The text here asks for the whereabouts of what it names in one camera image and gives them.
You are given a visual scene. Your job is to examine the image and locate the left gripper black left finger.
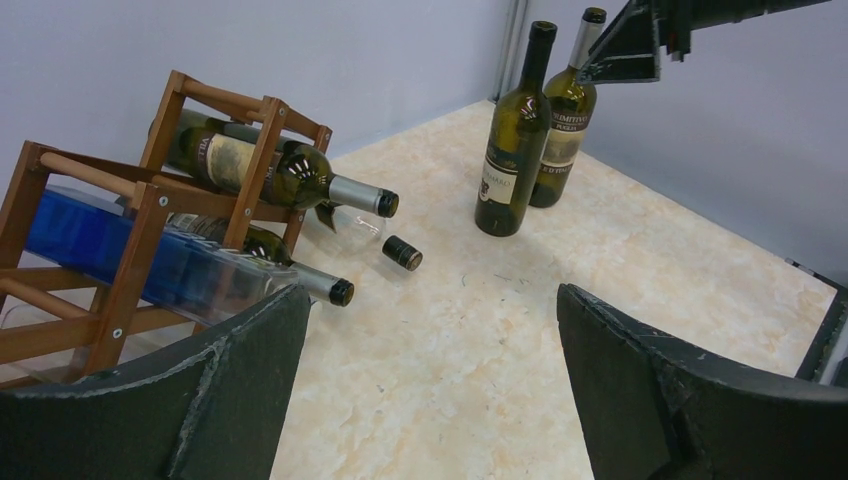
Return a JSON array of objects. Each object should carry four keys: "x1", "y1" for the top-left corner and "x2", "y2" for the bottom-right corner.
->
[{"x1": 1, "y1": 285, "x2": 311, "y2": 479}]

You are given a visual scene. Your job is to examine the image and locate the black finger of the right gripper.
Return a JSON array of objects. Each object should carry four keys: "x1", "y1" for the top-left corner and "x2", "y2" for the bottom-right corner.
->
[{"x1": 577, "y1": 1, "x2": 661, "y2": 85}]

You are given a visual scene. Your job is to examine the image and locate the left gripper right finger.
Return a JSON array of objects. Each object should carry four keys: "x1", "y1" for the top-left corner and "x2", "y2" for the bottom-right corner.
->
[{"x1": 557, "y1": 284, "x2": 847, "y2": 479}]

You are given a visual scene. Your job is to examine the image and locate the blue square glass bottle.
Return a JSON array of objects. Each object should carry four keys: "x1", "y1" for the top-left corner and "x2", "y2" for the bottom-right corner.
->
[{"x1": 23, "y1": 185, "x2": 303, "y2": 327}]

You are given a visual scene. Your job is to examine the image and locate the dark green wine bottle front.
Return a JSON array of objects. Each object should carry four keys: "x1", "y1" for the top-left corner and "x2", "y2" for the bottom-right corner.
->
[{"x1": 166, "y1": 213, "x2": 355, "y2": 307}]

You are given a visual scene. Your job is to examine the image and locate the dark green wine bottle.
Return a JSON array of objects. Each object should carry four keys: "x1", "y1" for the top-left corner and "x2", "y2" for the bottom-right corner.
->
[
  {"x1": 166, "y1": 213, "x2": 355, "y2": 307},
  {"x1": 165, "y1": 109, "x2": 399, "y2": 218}
]

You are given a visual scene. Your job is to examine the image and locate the brown wooden wine rack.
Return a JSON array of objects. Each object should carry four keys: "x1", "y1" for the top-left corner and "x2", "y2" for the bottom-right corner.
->
[{"x1": 1, "y1": 70, "x2": 332, "y2": 379}]

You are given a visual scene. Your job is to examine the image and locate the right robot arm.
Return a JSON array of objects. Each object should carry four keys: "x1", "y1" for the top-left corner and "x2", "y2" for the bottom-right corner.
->
[{"x1": 577, "y1": 0, "x2": 824, "y2": 85}]

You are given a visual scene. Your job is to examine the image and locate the clear labelled liquor bottle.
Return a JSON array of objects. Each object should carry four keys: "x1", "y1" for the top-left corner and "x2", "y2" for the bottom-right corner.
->
[{"x1": 301, "y1": 204, "x2": 424, "y2": 273}]

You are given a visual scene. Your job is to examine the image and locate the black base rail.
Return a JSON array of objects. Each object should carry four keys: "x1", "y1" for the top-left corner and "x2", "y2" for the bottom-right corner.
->
[{"x1": 785, "y1": 258, "x2": 847, "y2": 388}]

